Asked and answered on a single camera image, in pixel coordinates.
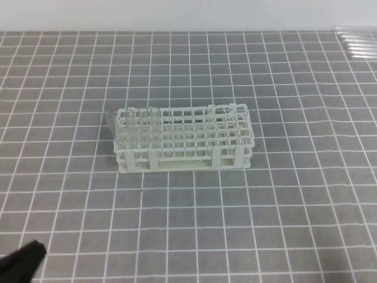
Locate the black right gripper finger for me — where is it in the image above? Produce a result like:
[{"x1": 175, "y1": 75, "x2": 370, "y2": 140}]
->
[{"x1": 1, "y1": 240, "x2": 47, "y2": 283}]

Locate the clear glass test tube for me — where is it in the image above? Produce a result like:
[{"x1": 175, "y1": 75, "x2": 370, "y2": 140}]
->
[
  {"x1": 349, "y1": 51, "x2": 377, "y2": 59},
  {"x1": 347, "y1": 44, "x2": 377, "y2": 53},
  {"x1": 338, "y1": 34, "x2": 376, "y2": 41},
  {"x1": 150, "y1": 107, "x2": 161, "y2": 149},
  {"x1": 344, "y1": 40, "x2": 376, "y2": 48},
  {"x1": 333, "y1": 25, "x2": 377, "y2": 32}
]

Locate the clear test tube in rack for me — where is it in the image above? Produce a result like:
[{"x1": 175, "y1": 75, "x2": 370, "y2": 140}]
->
[
  {"x1": 125, "y1": 108, "x2": 138, "y2": 149},
  {"x1": 139, "y1": 108, "x2": 150, "y2": 149}
]

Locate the clear test tube leaning rack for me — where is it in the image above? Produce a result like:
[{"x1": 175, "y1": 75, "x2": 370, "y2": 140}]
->
[{"x1": 106, "y1": 111, "x2": 117, "y2": 140}]

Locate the white plastic test tube rack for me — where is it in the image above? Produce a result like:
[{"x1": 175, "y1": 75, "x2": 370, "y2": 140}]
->
[{"x1": 113, "y1": 103, "x2": 255, "y2": 173}]

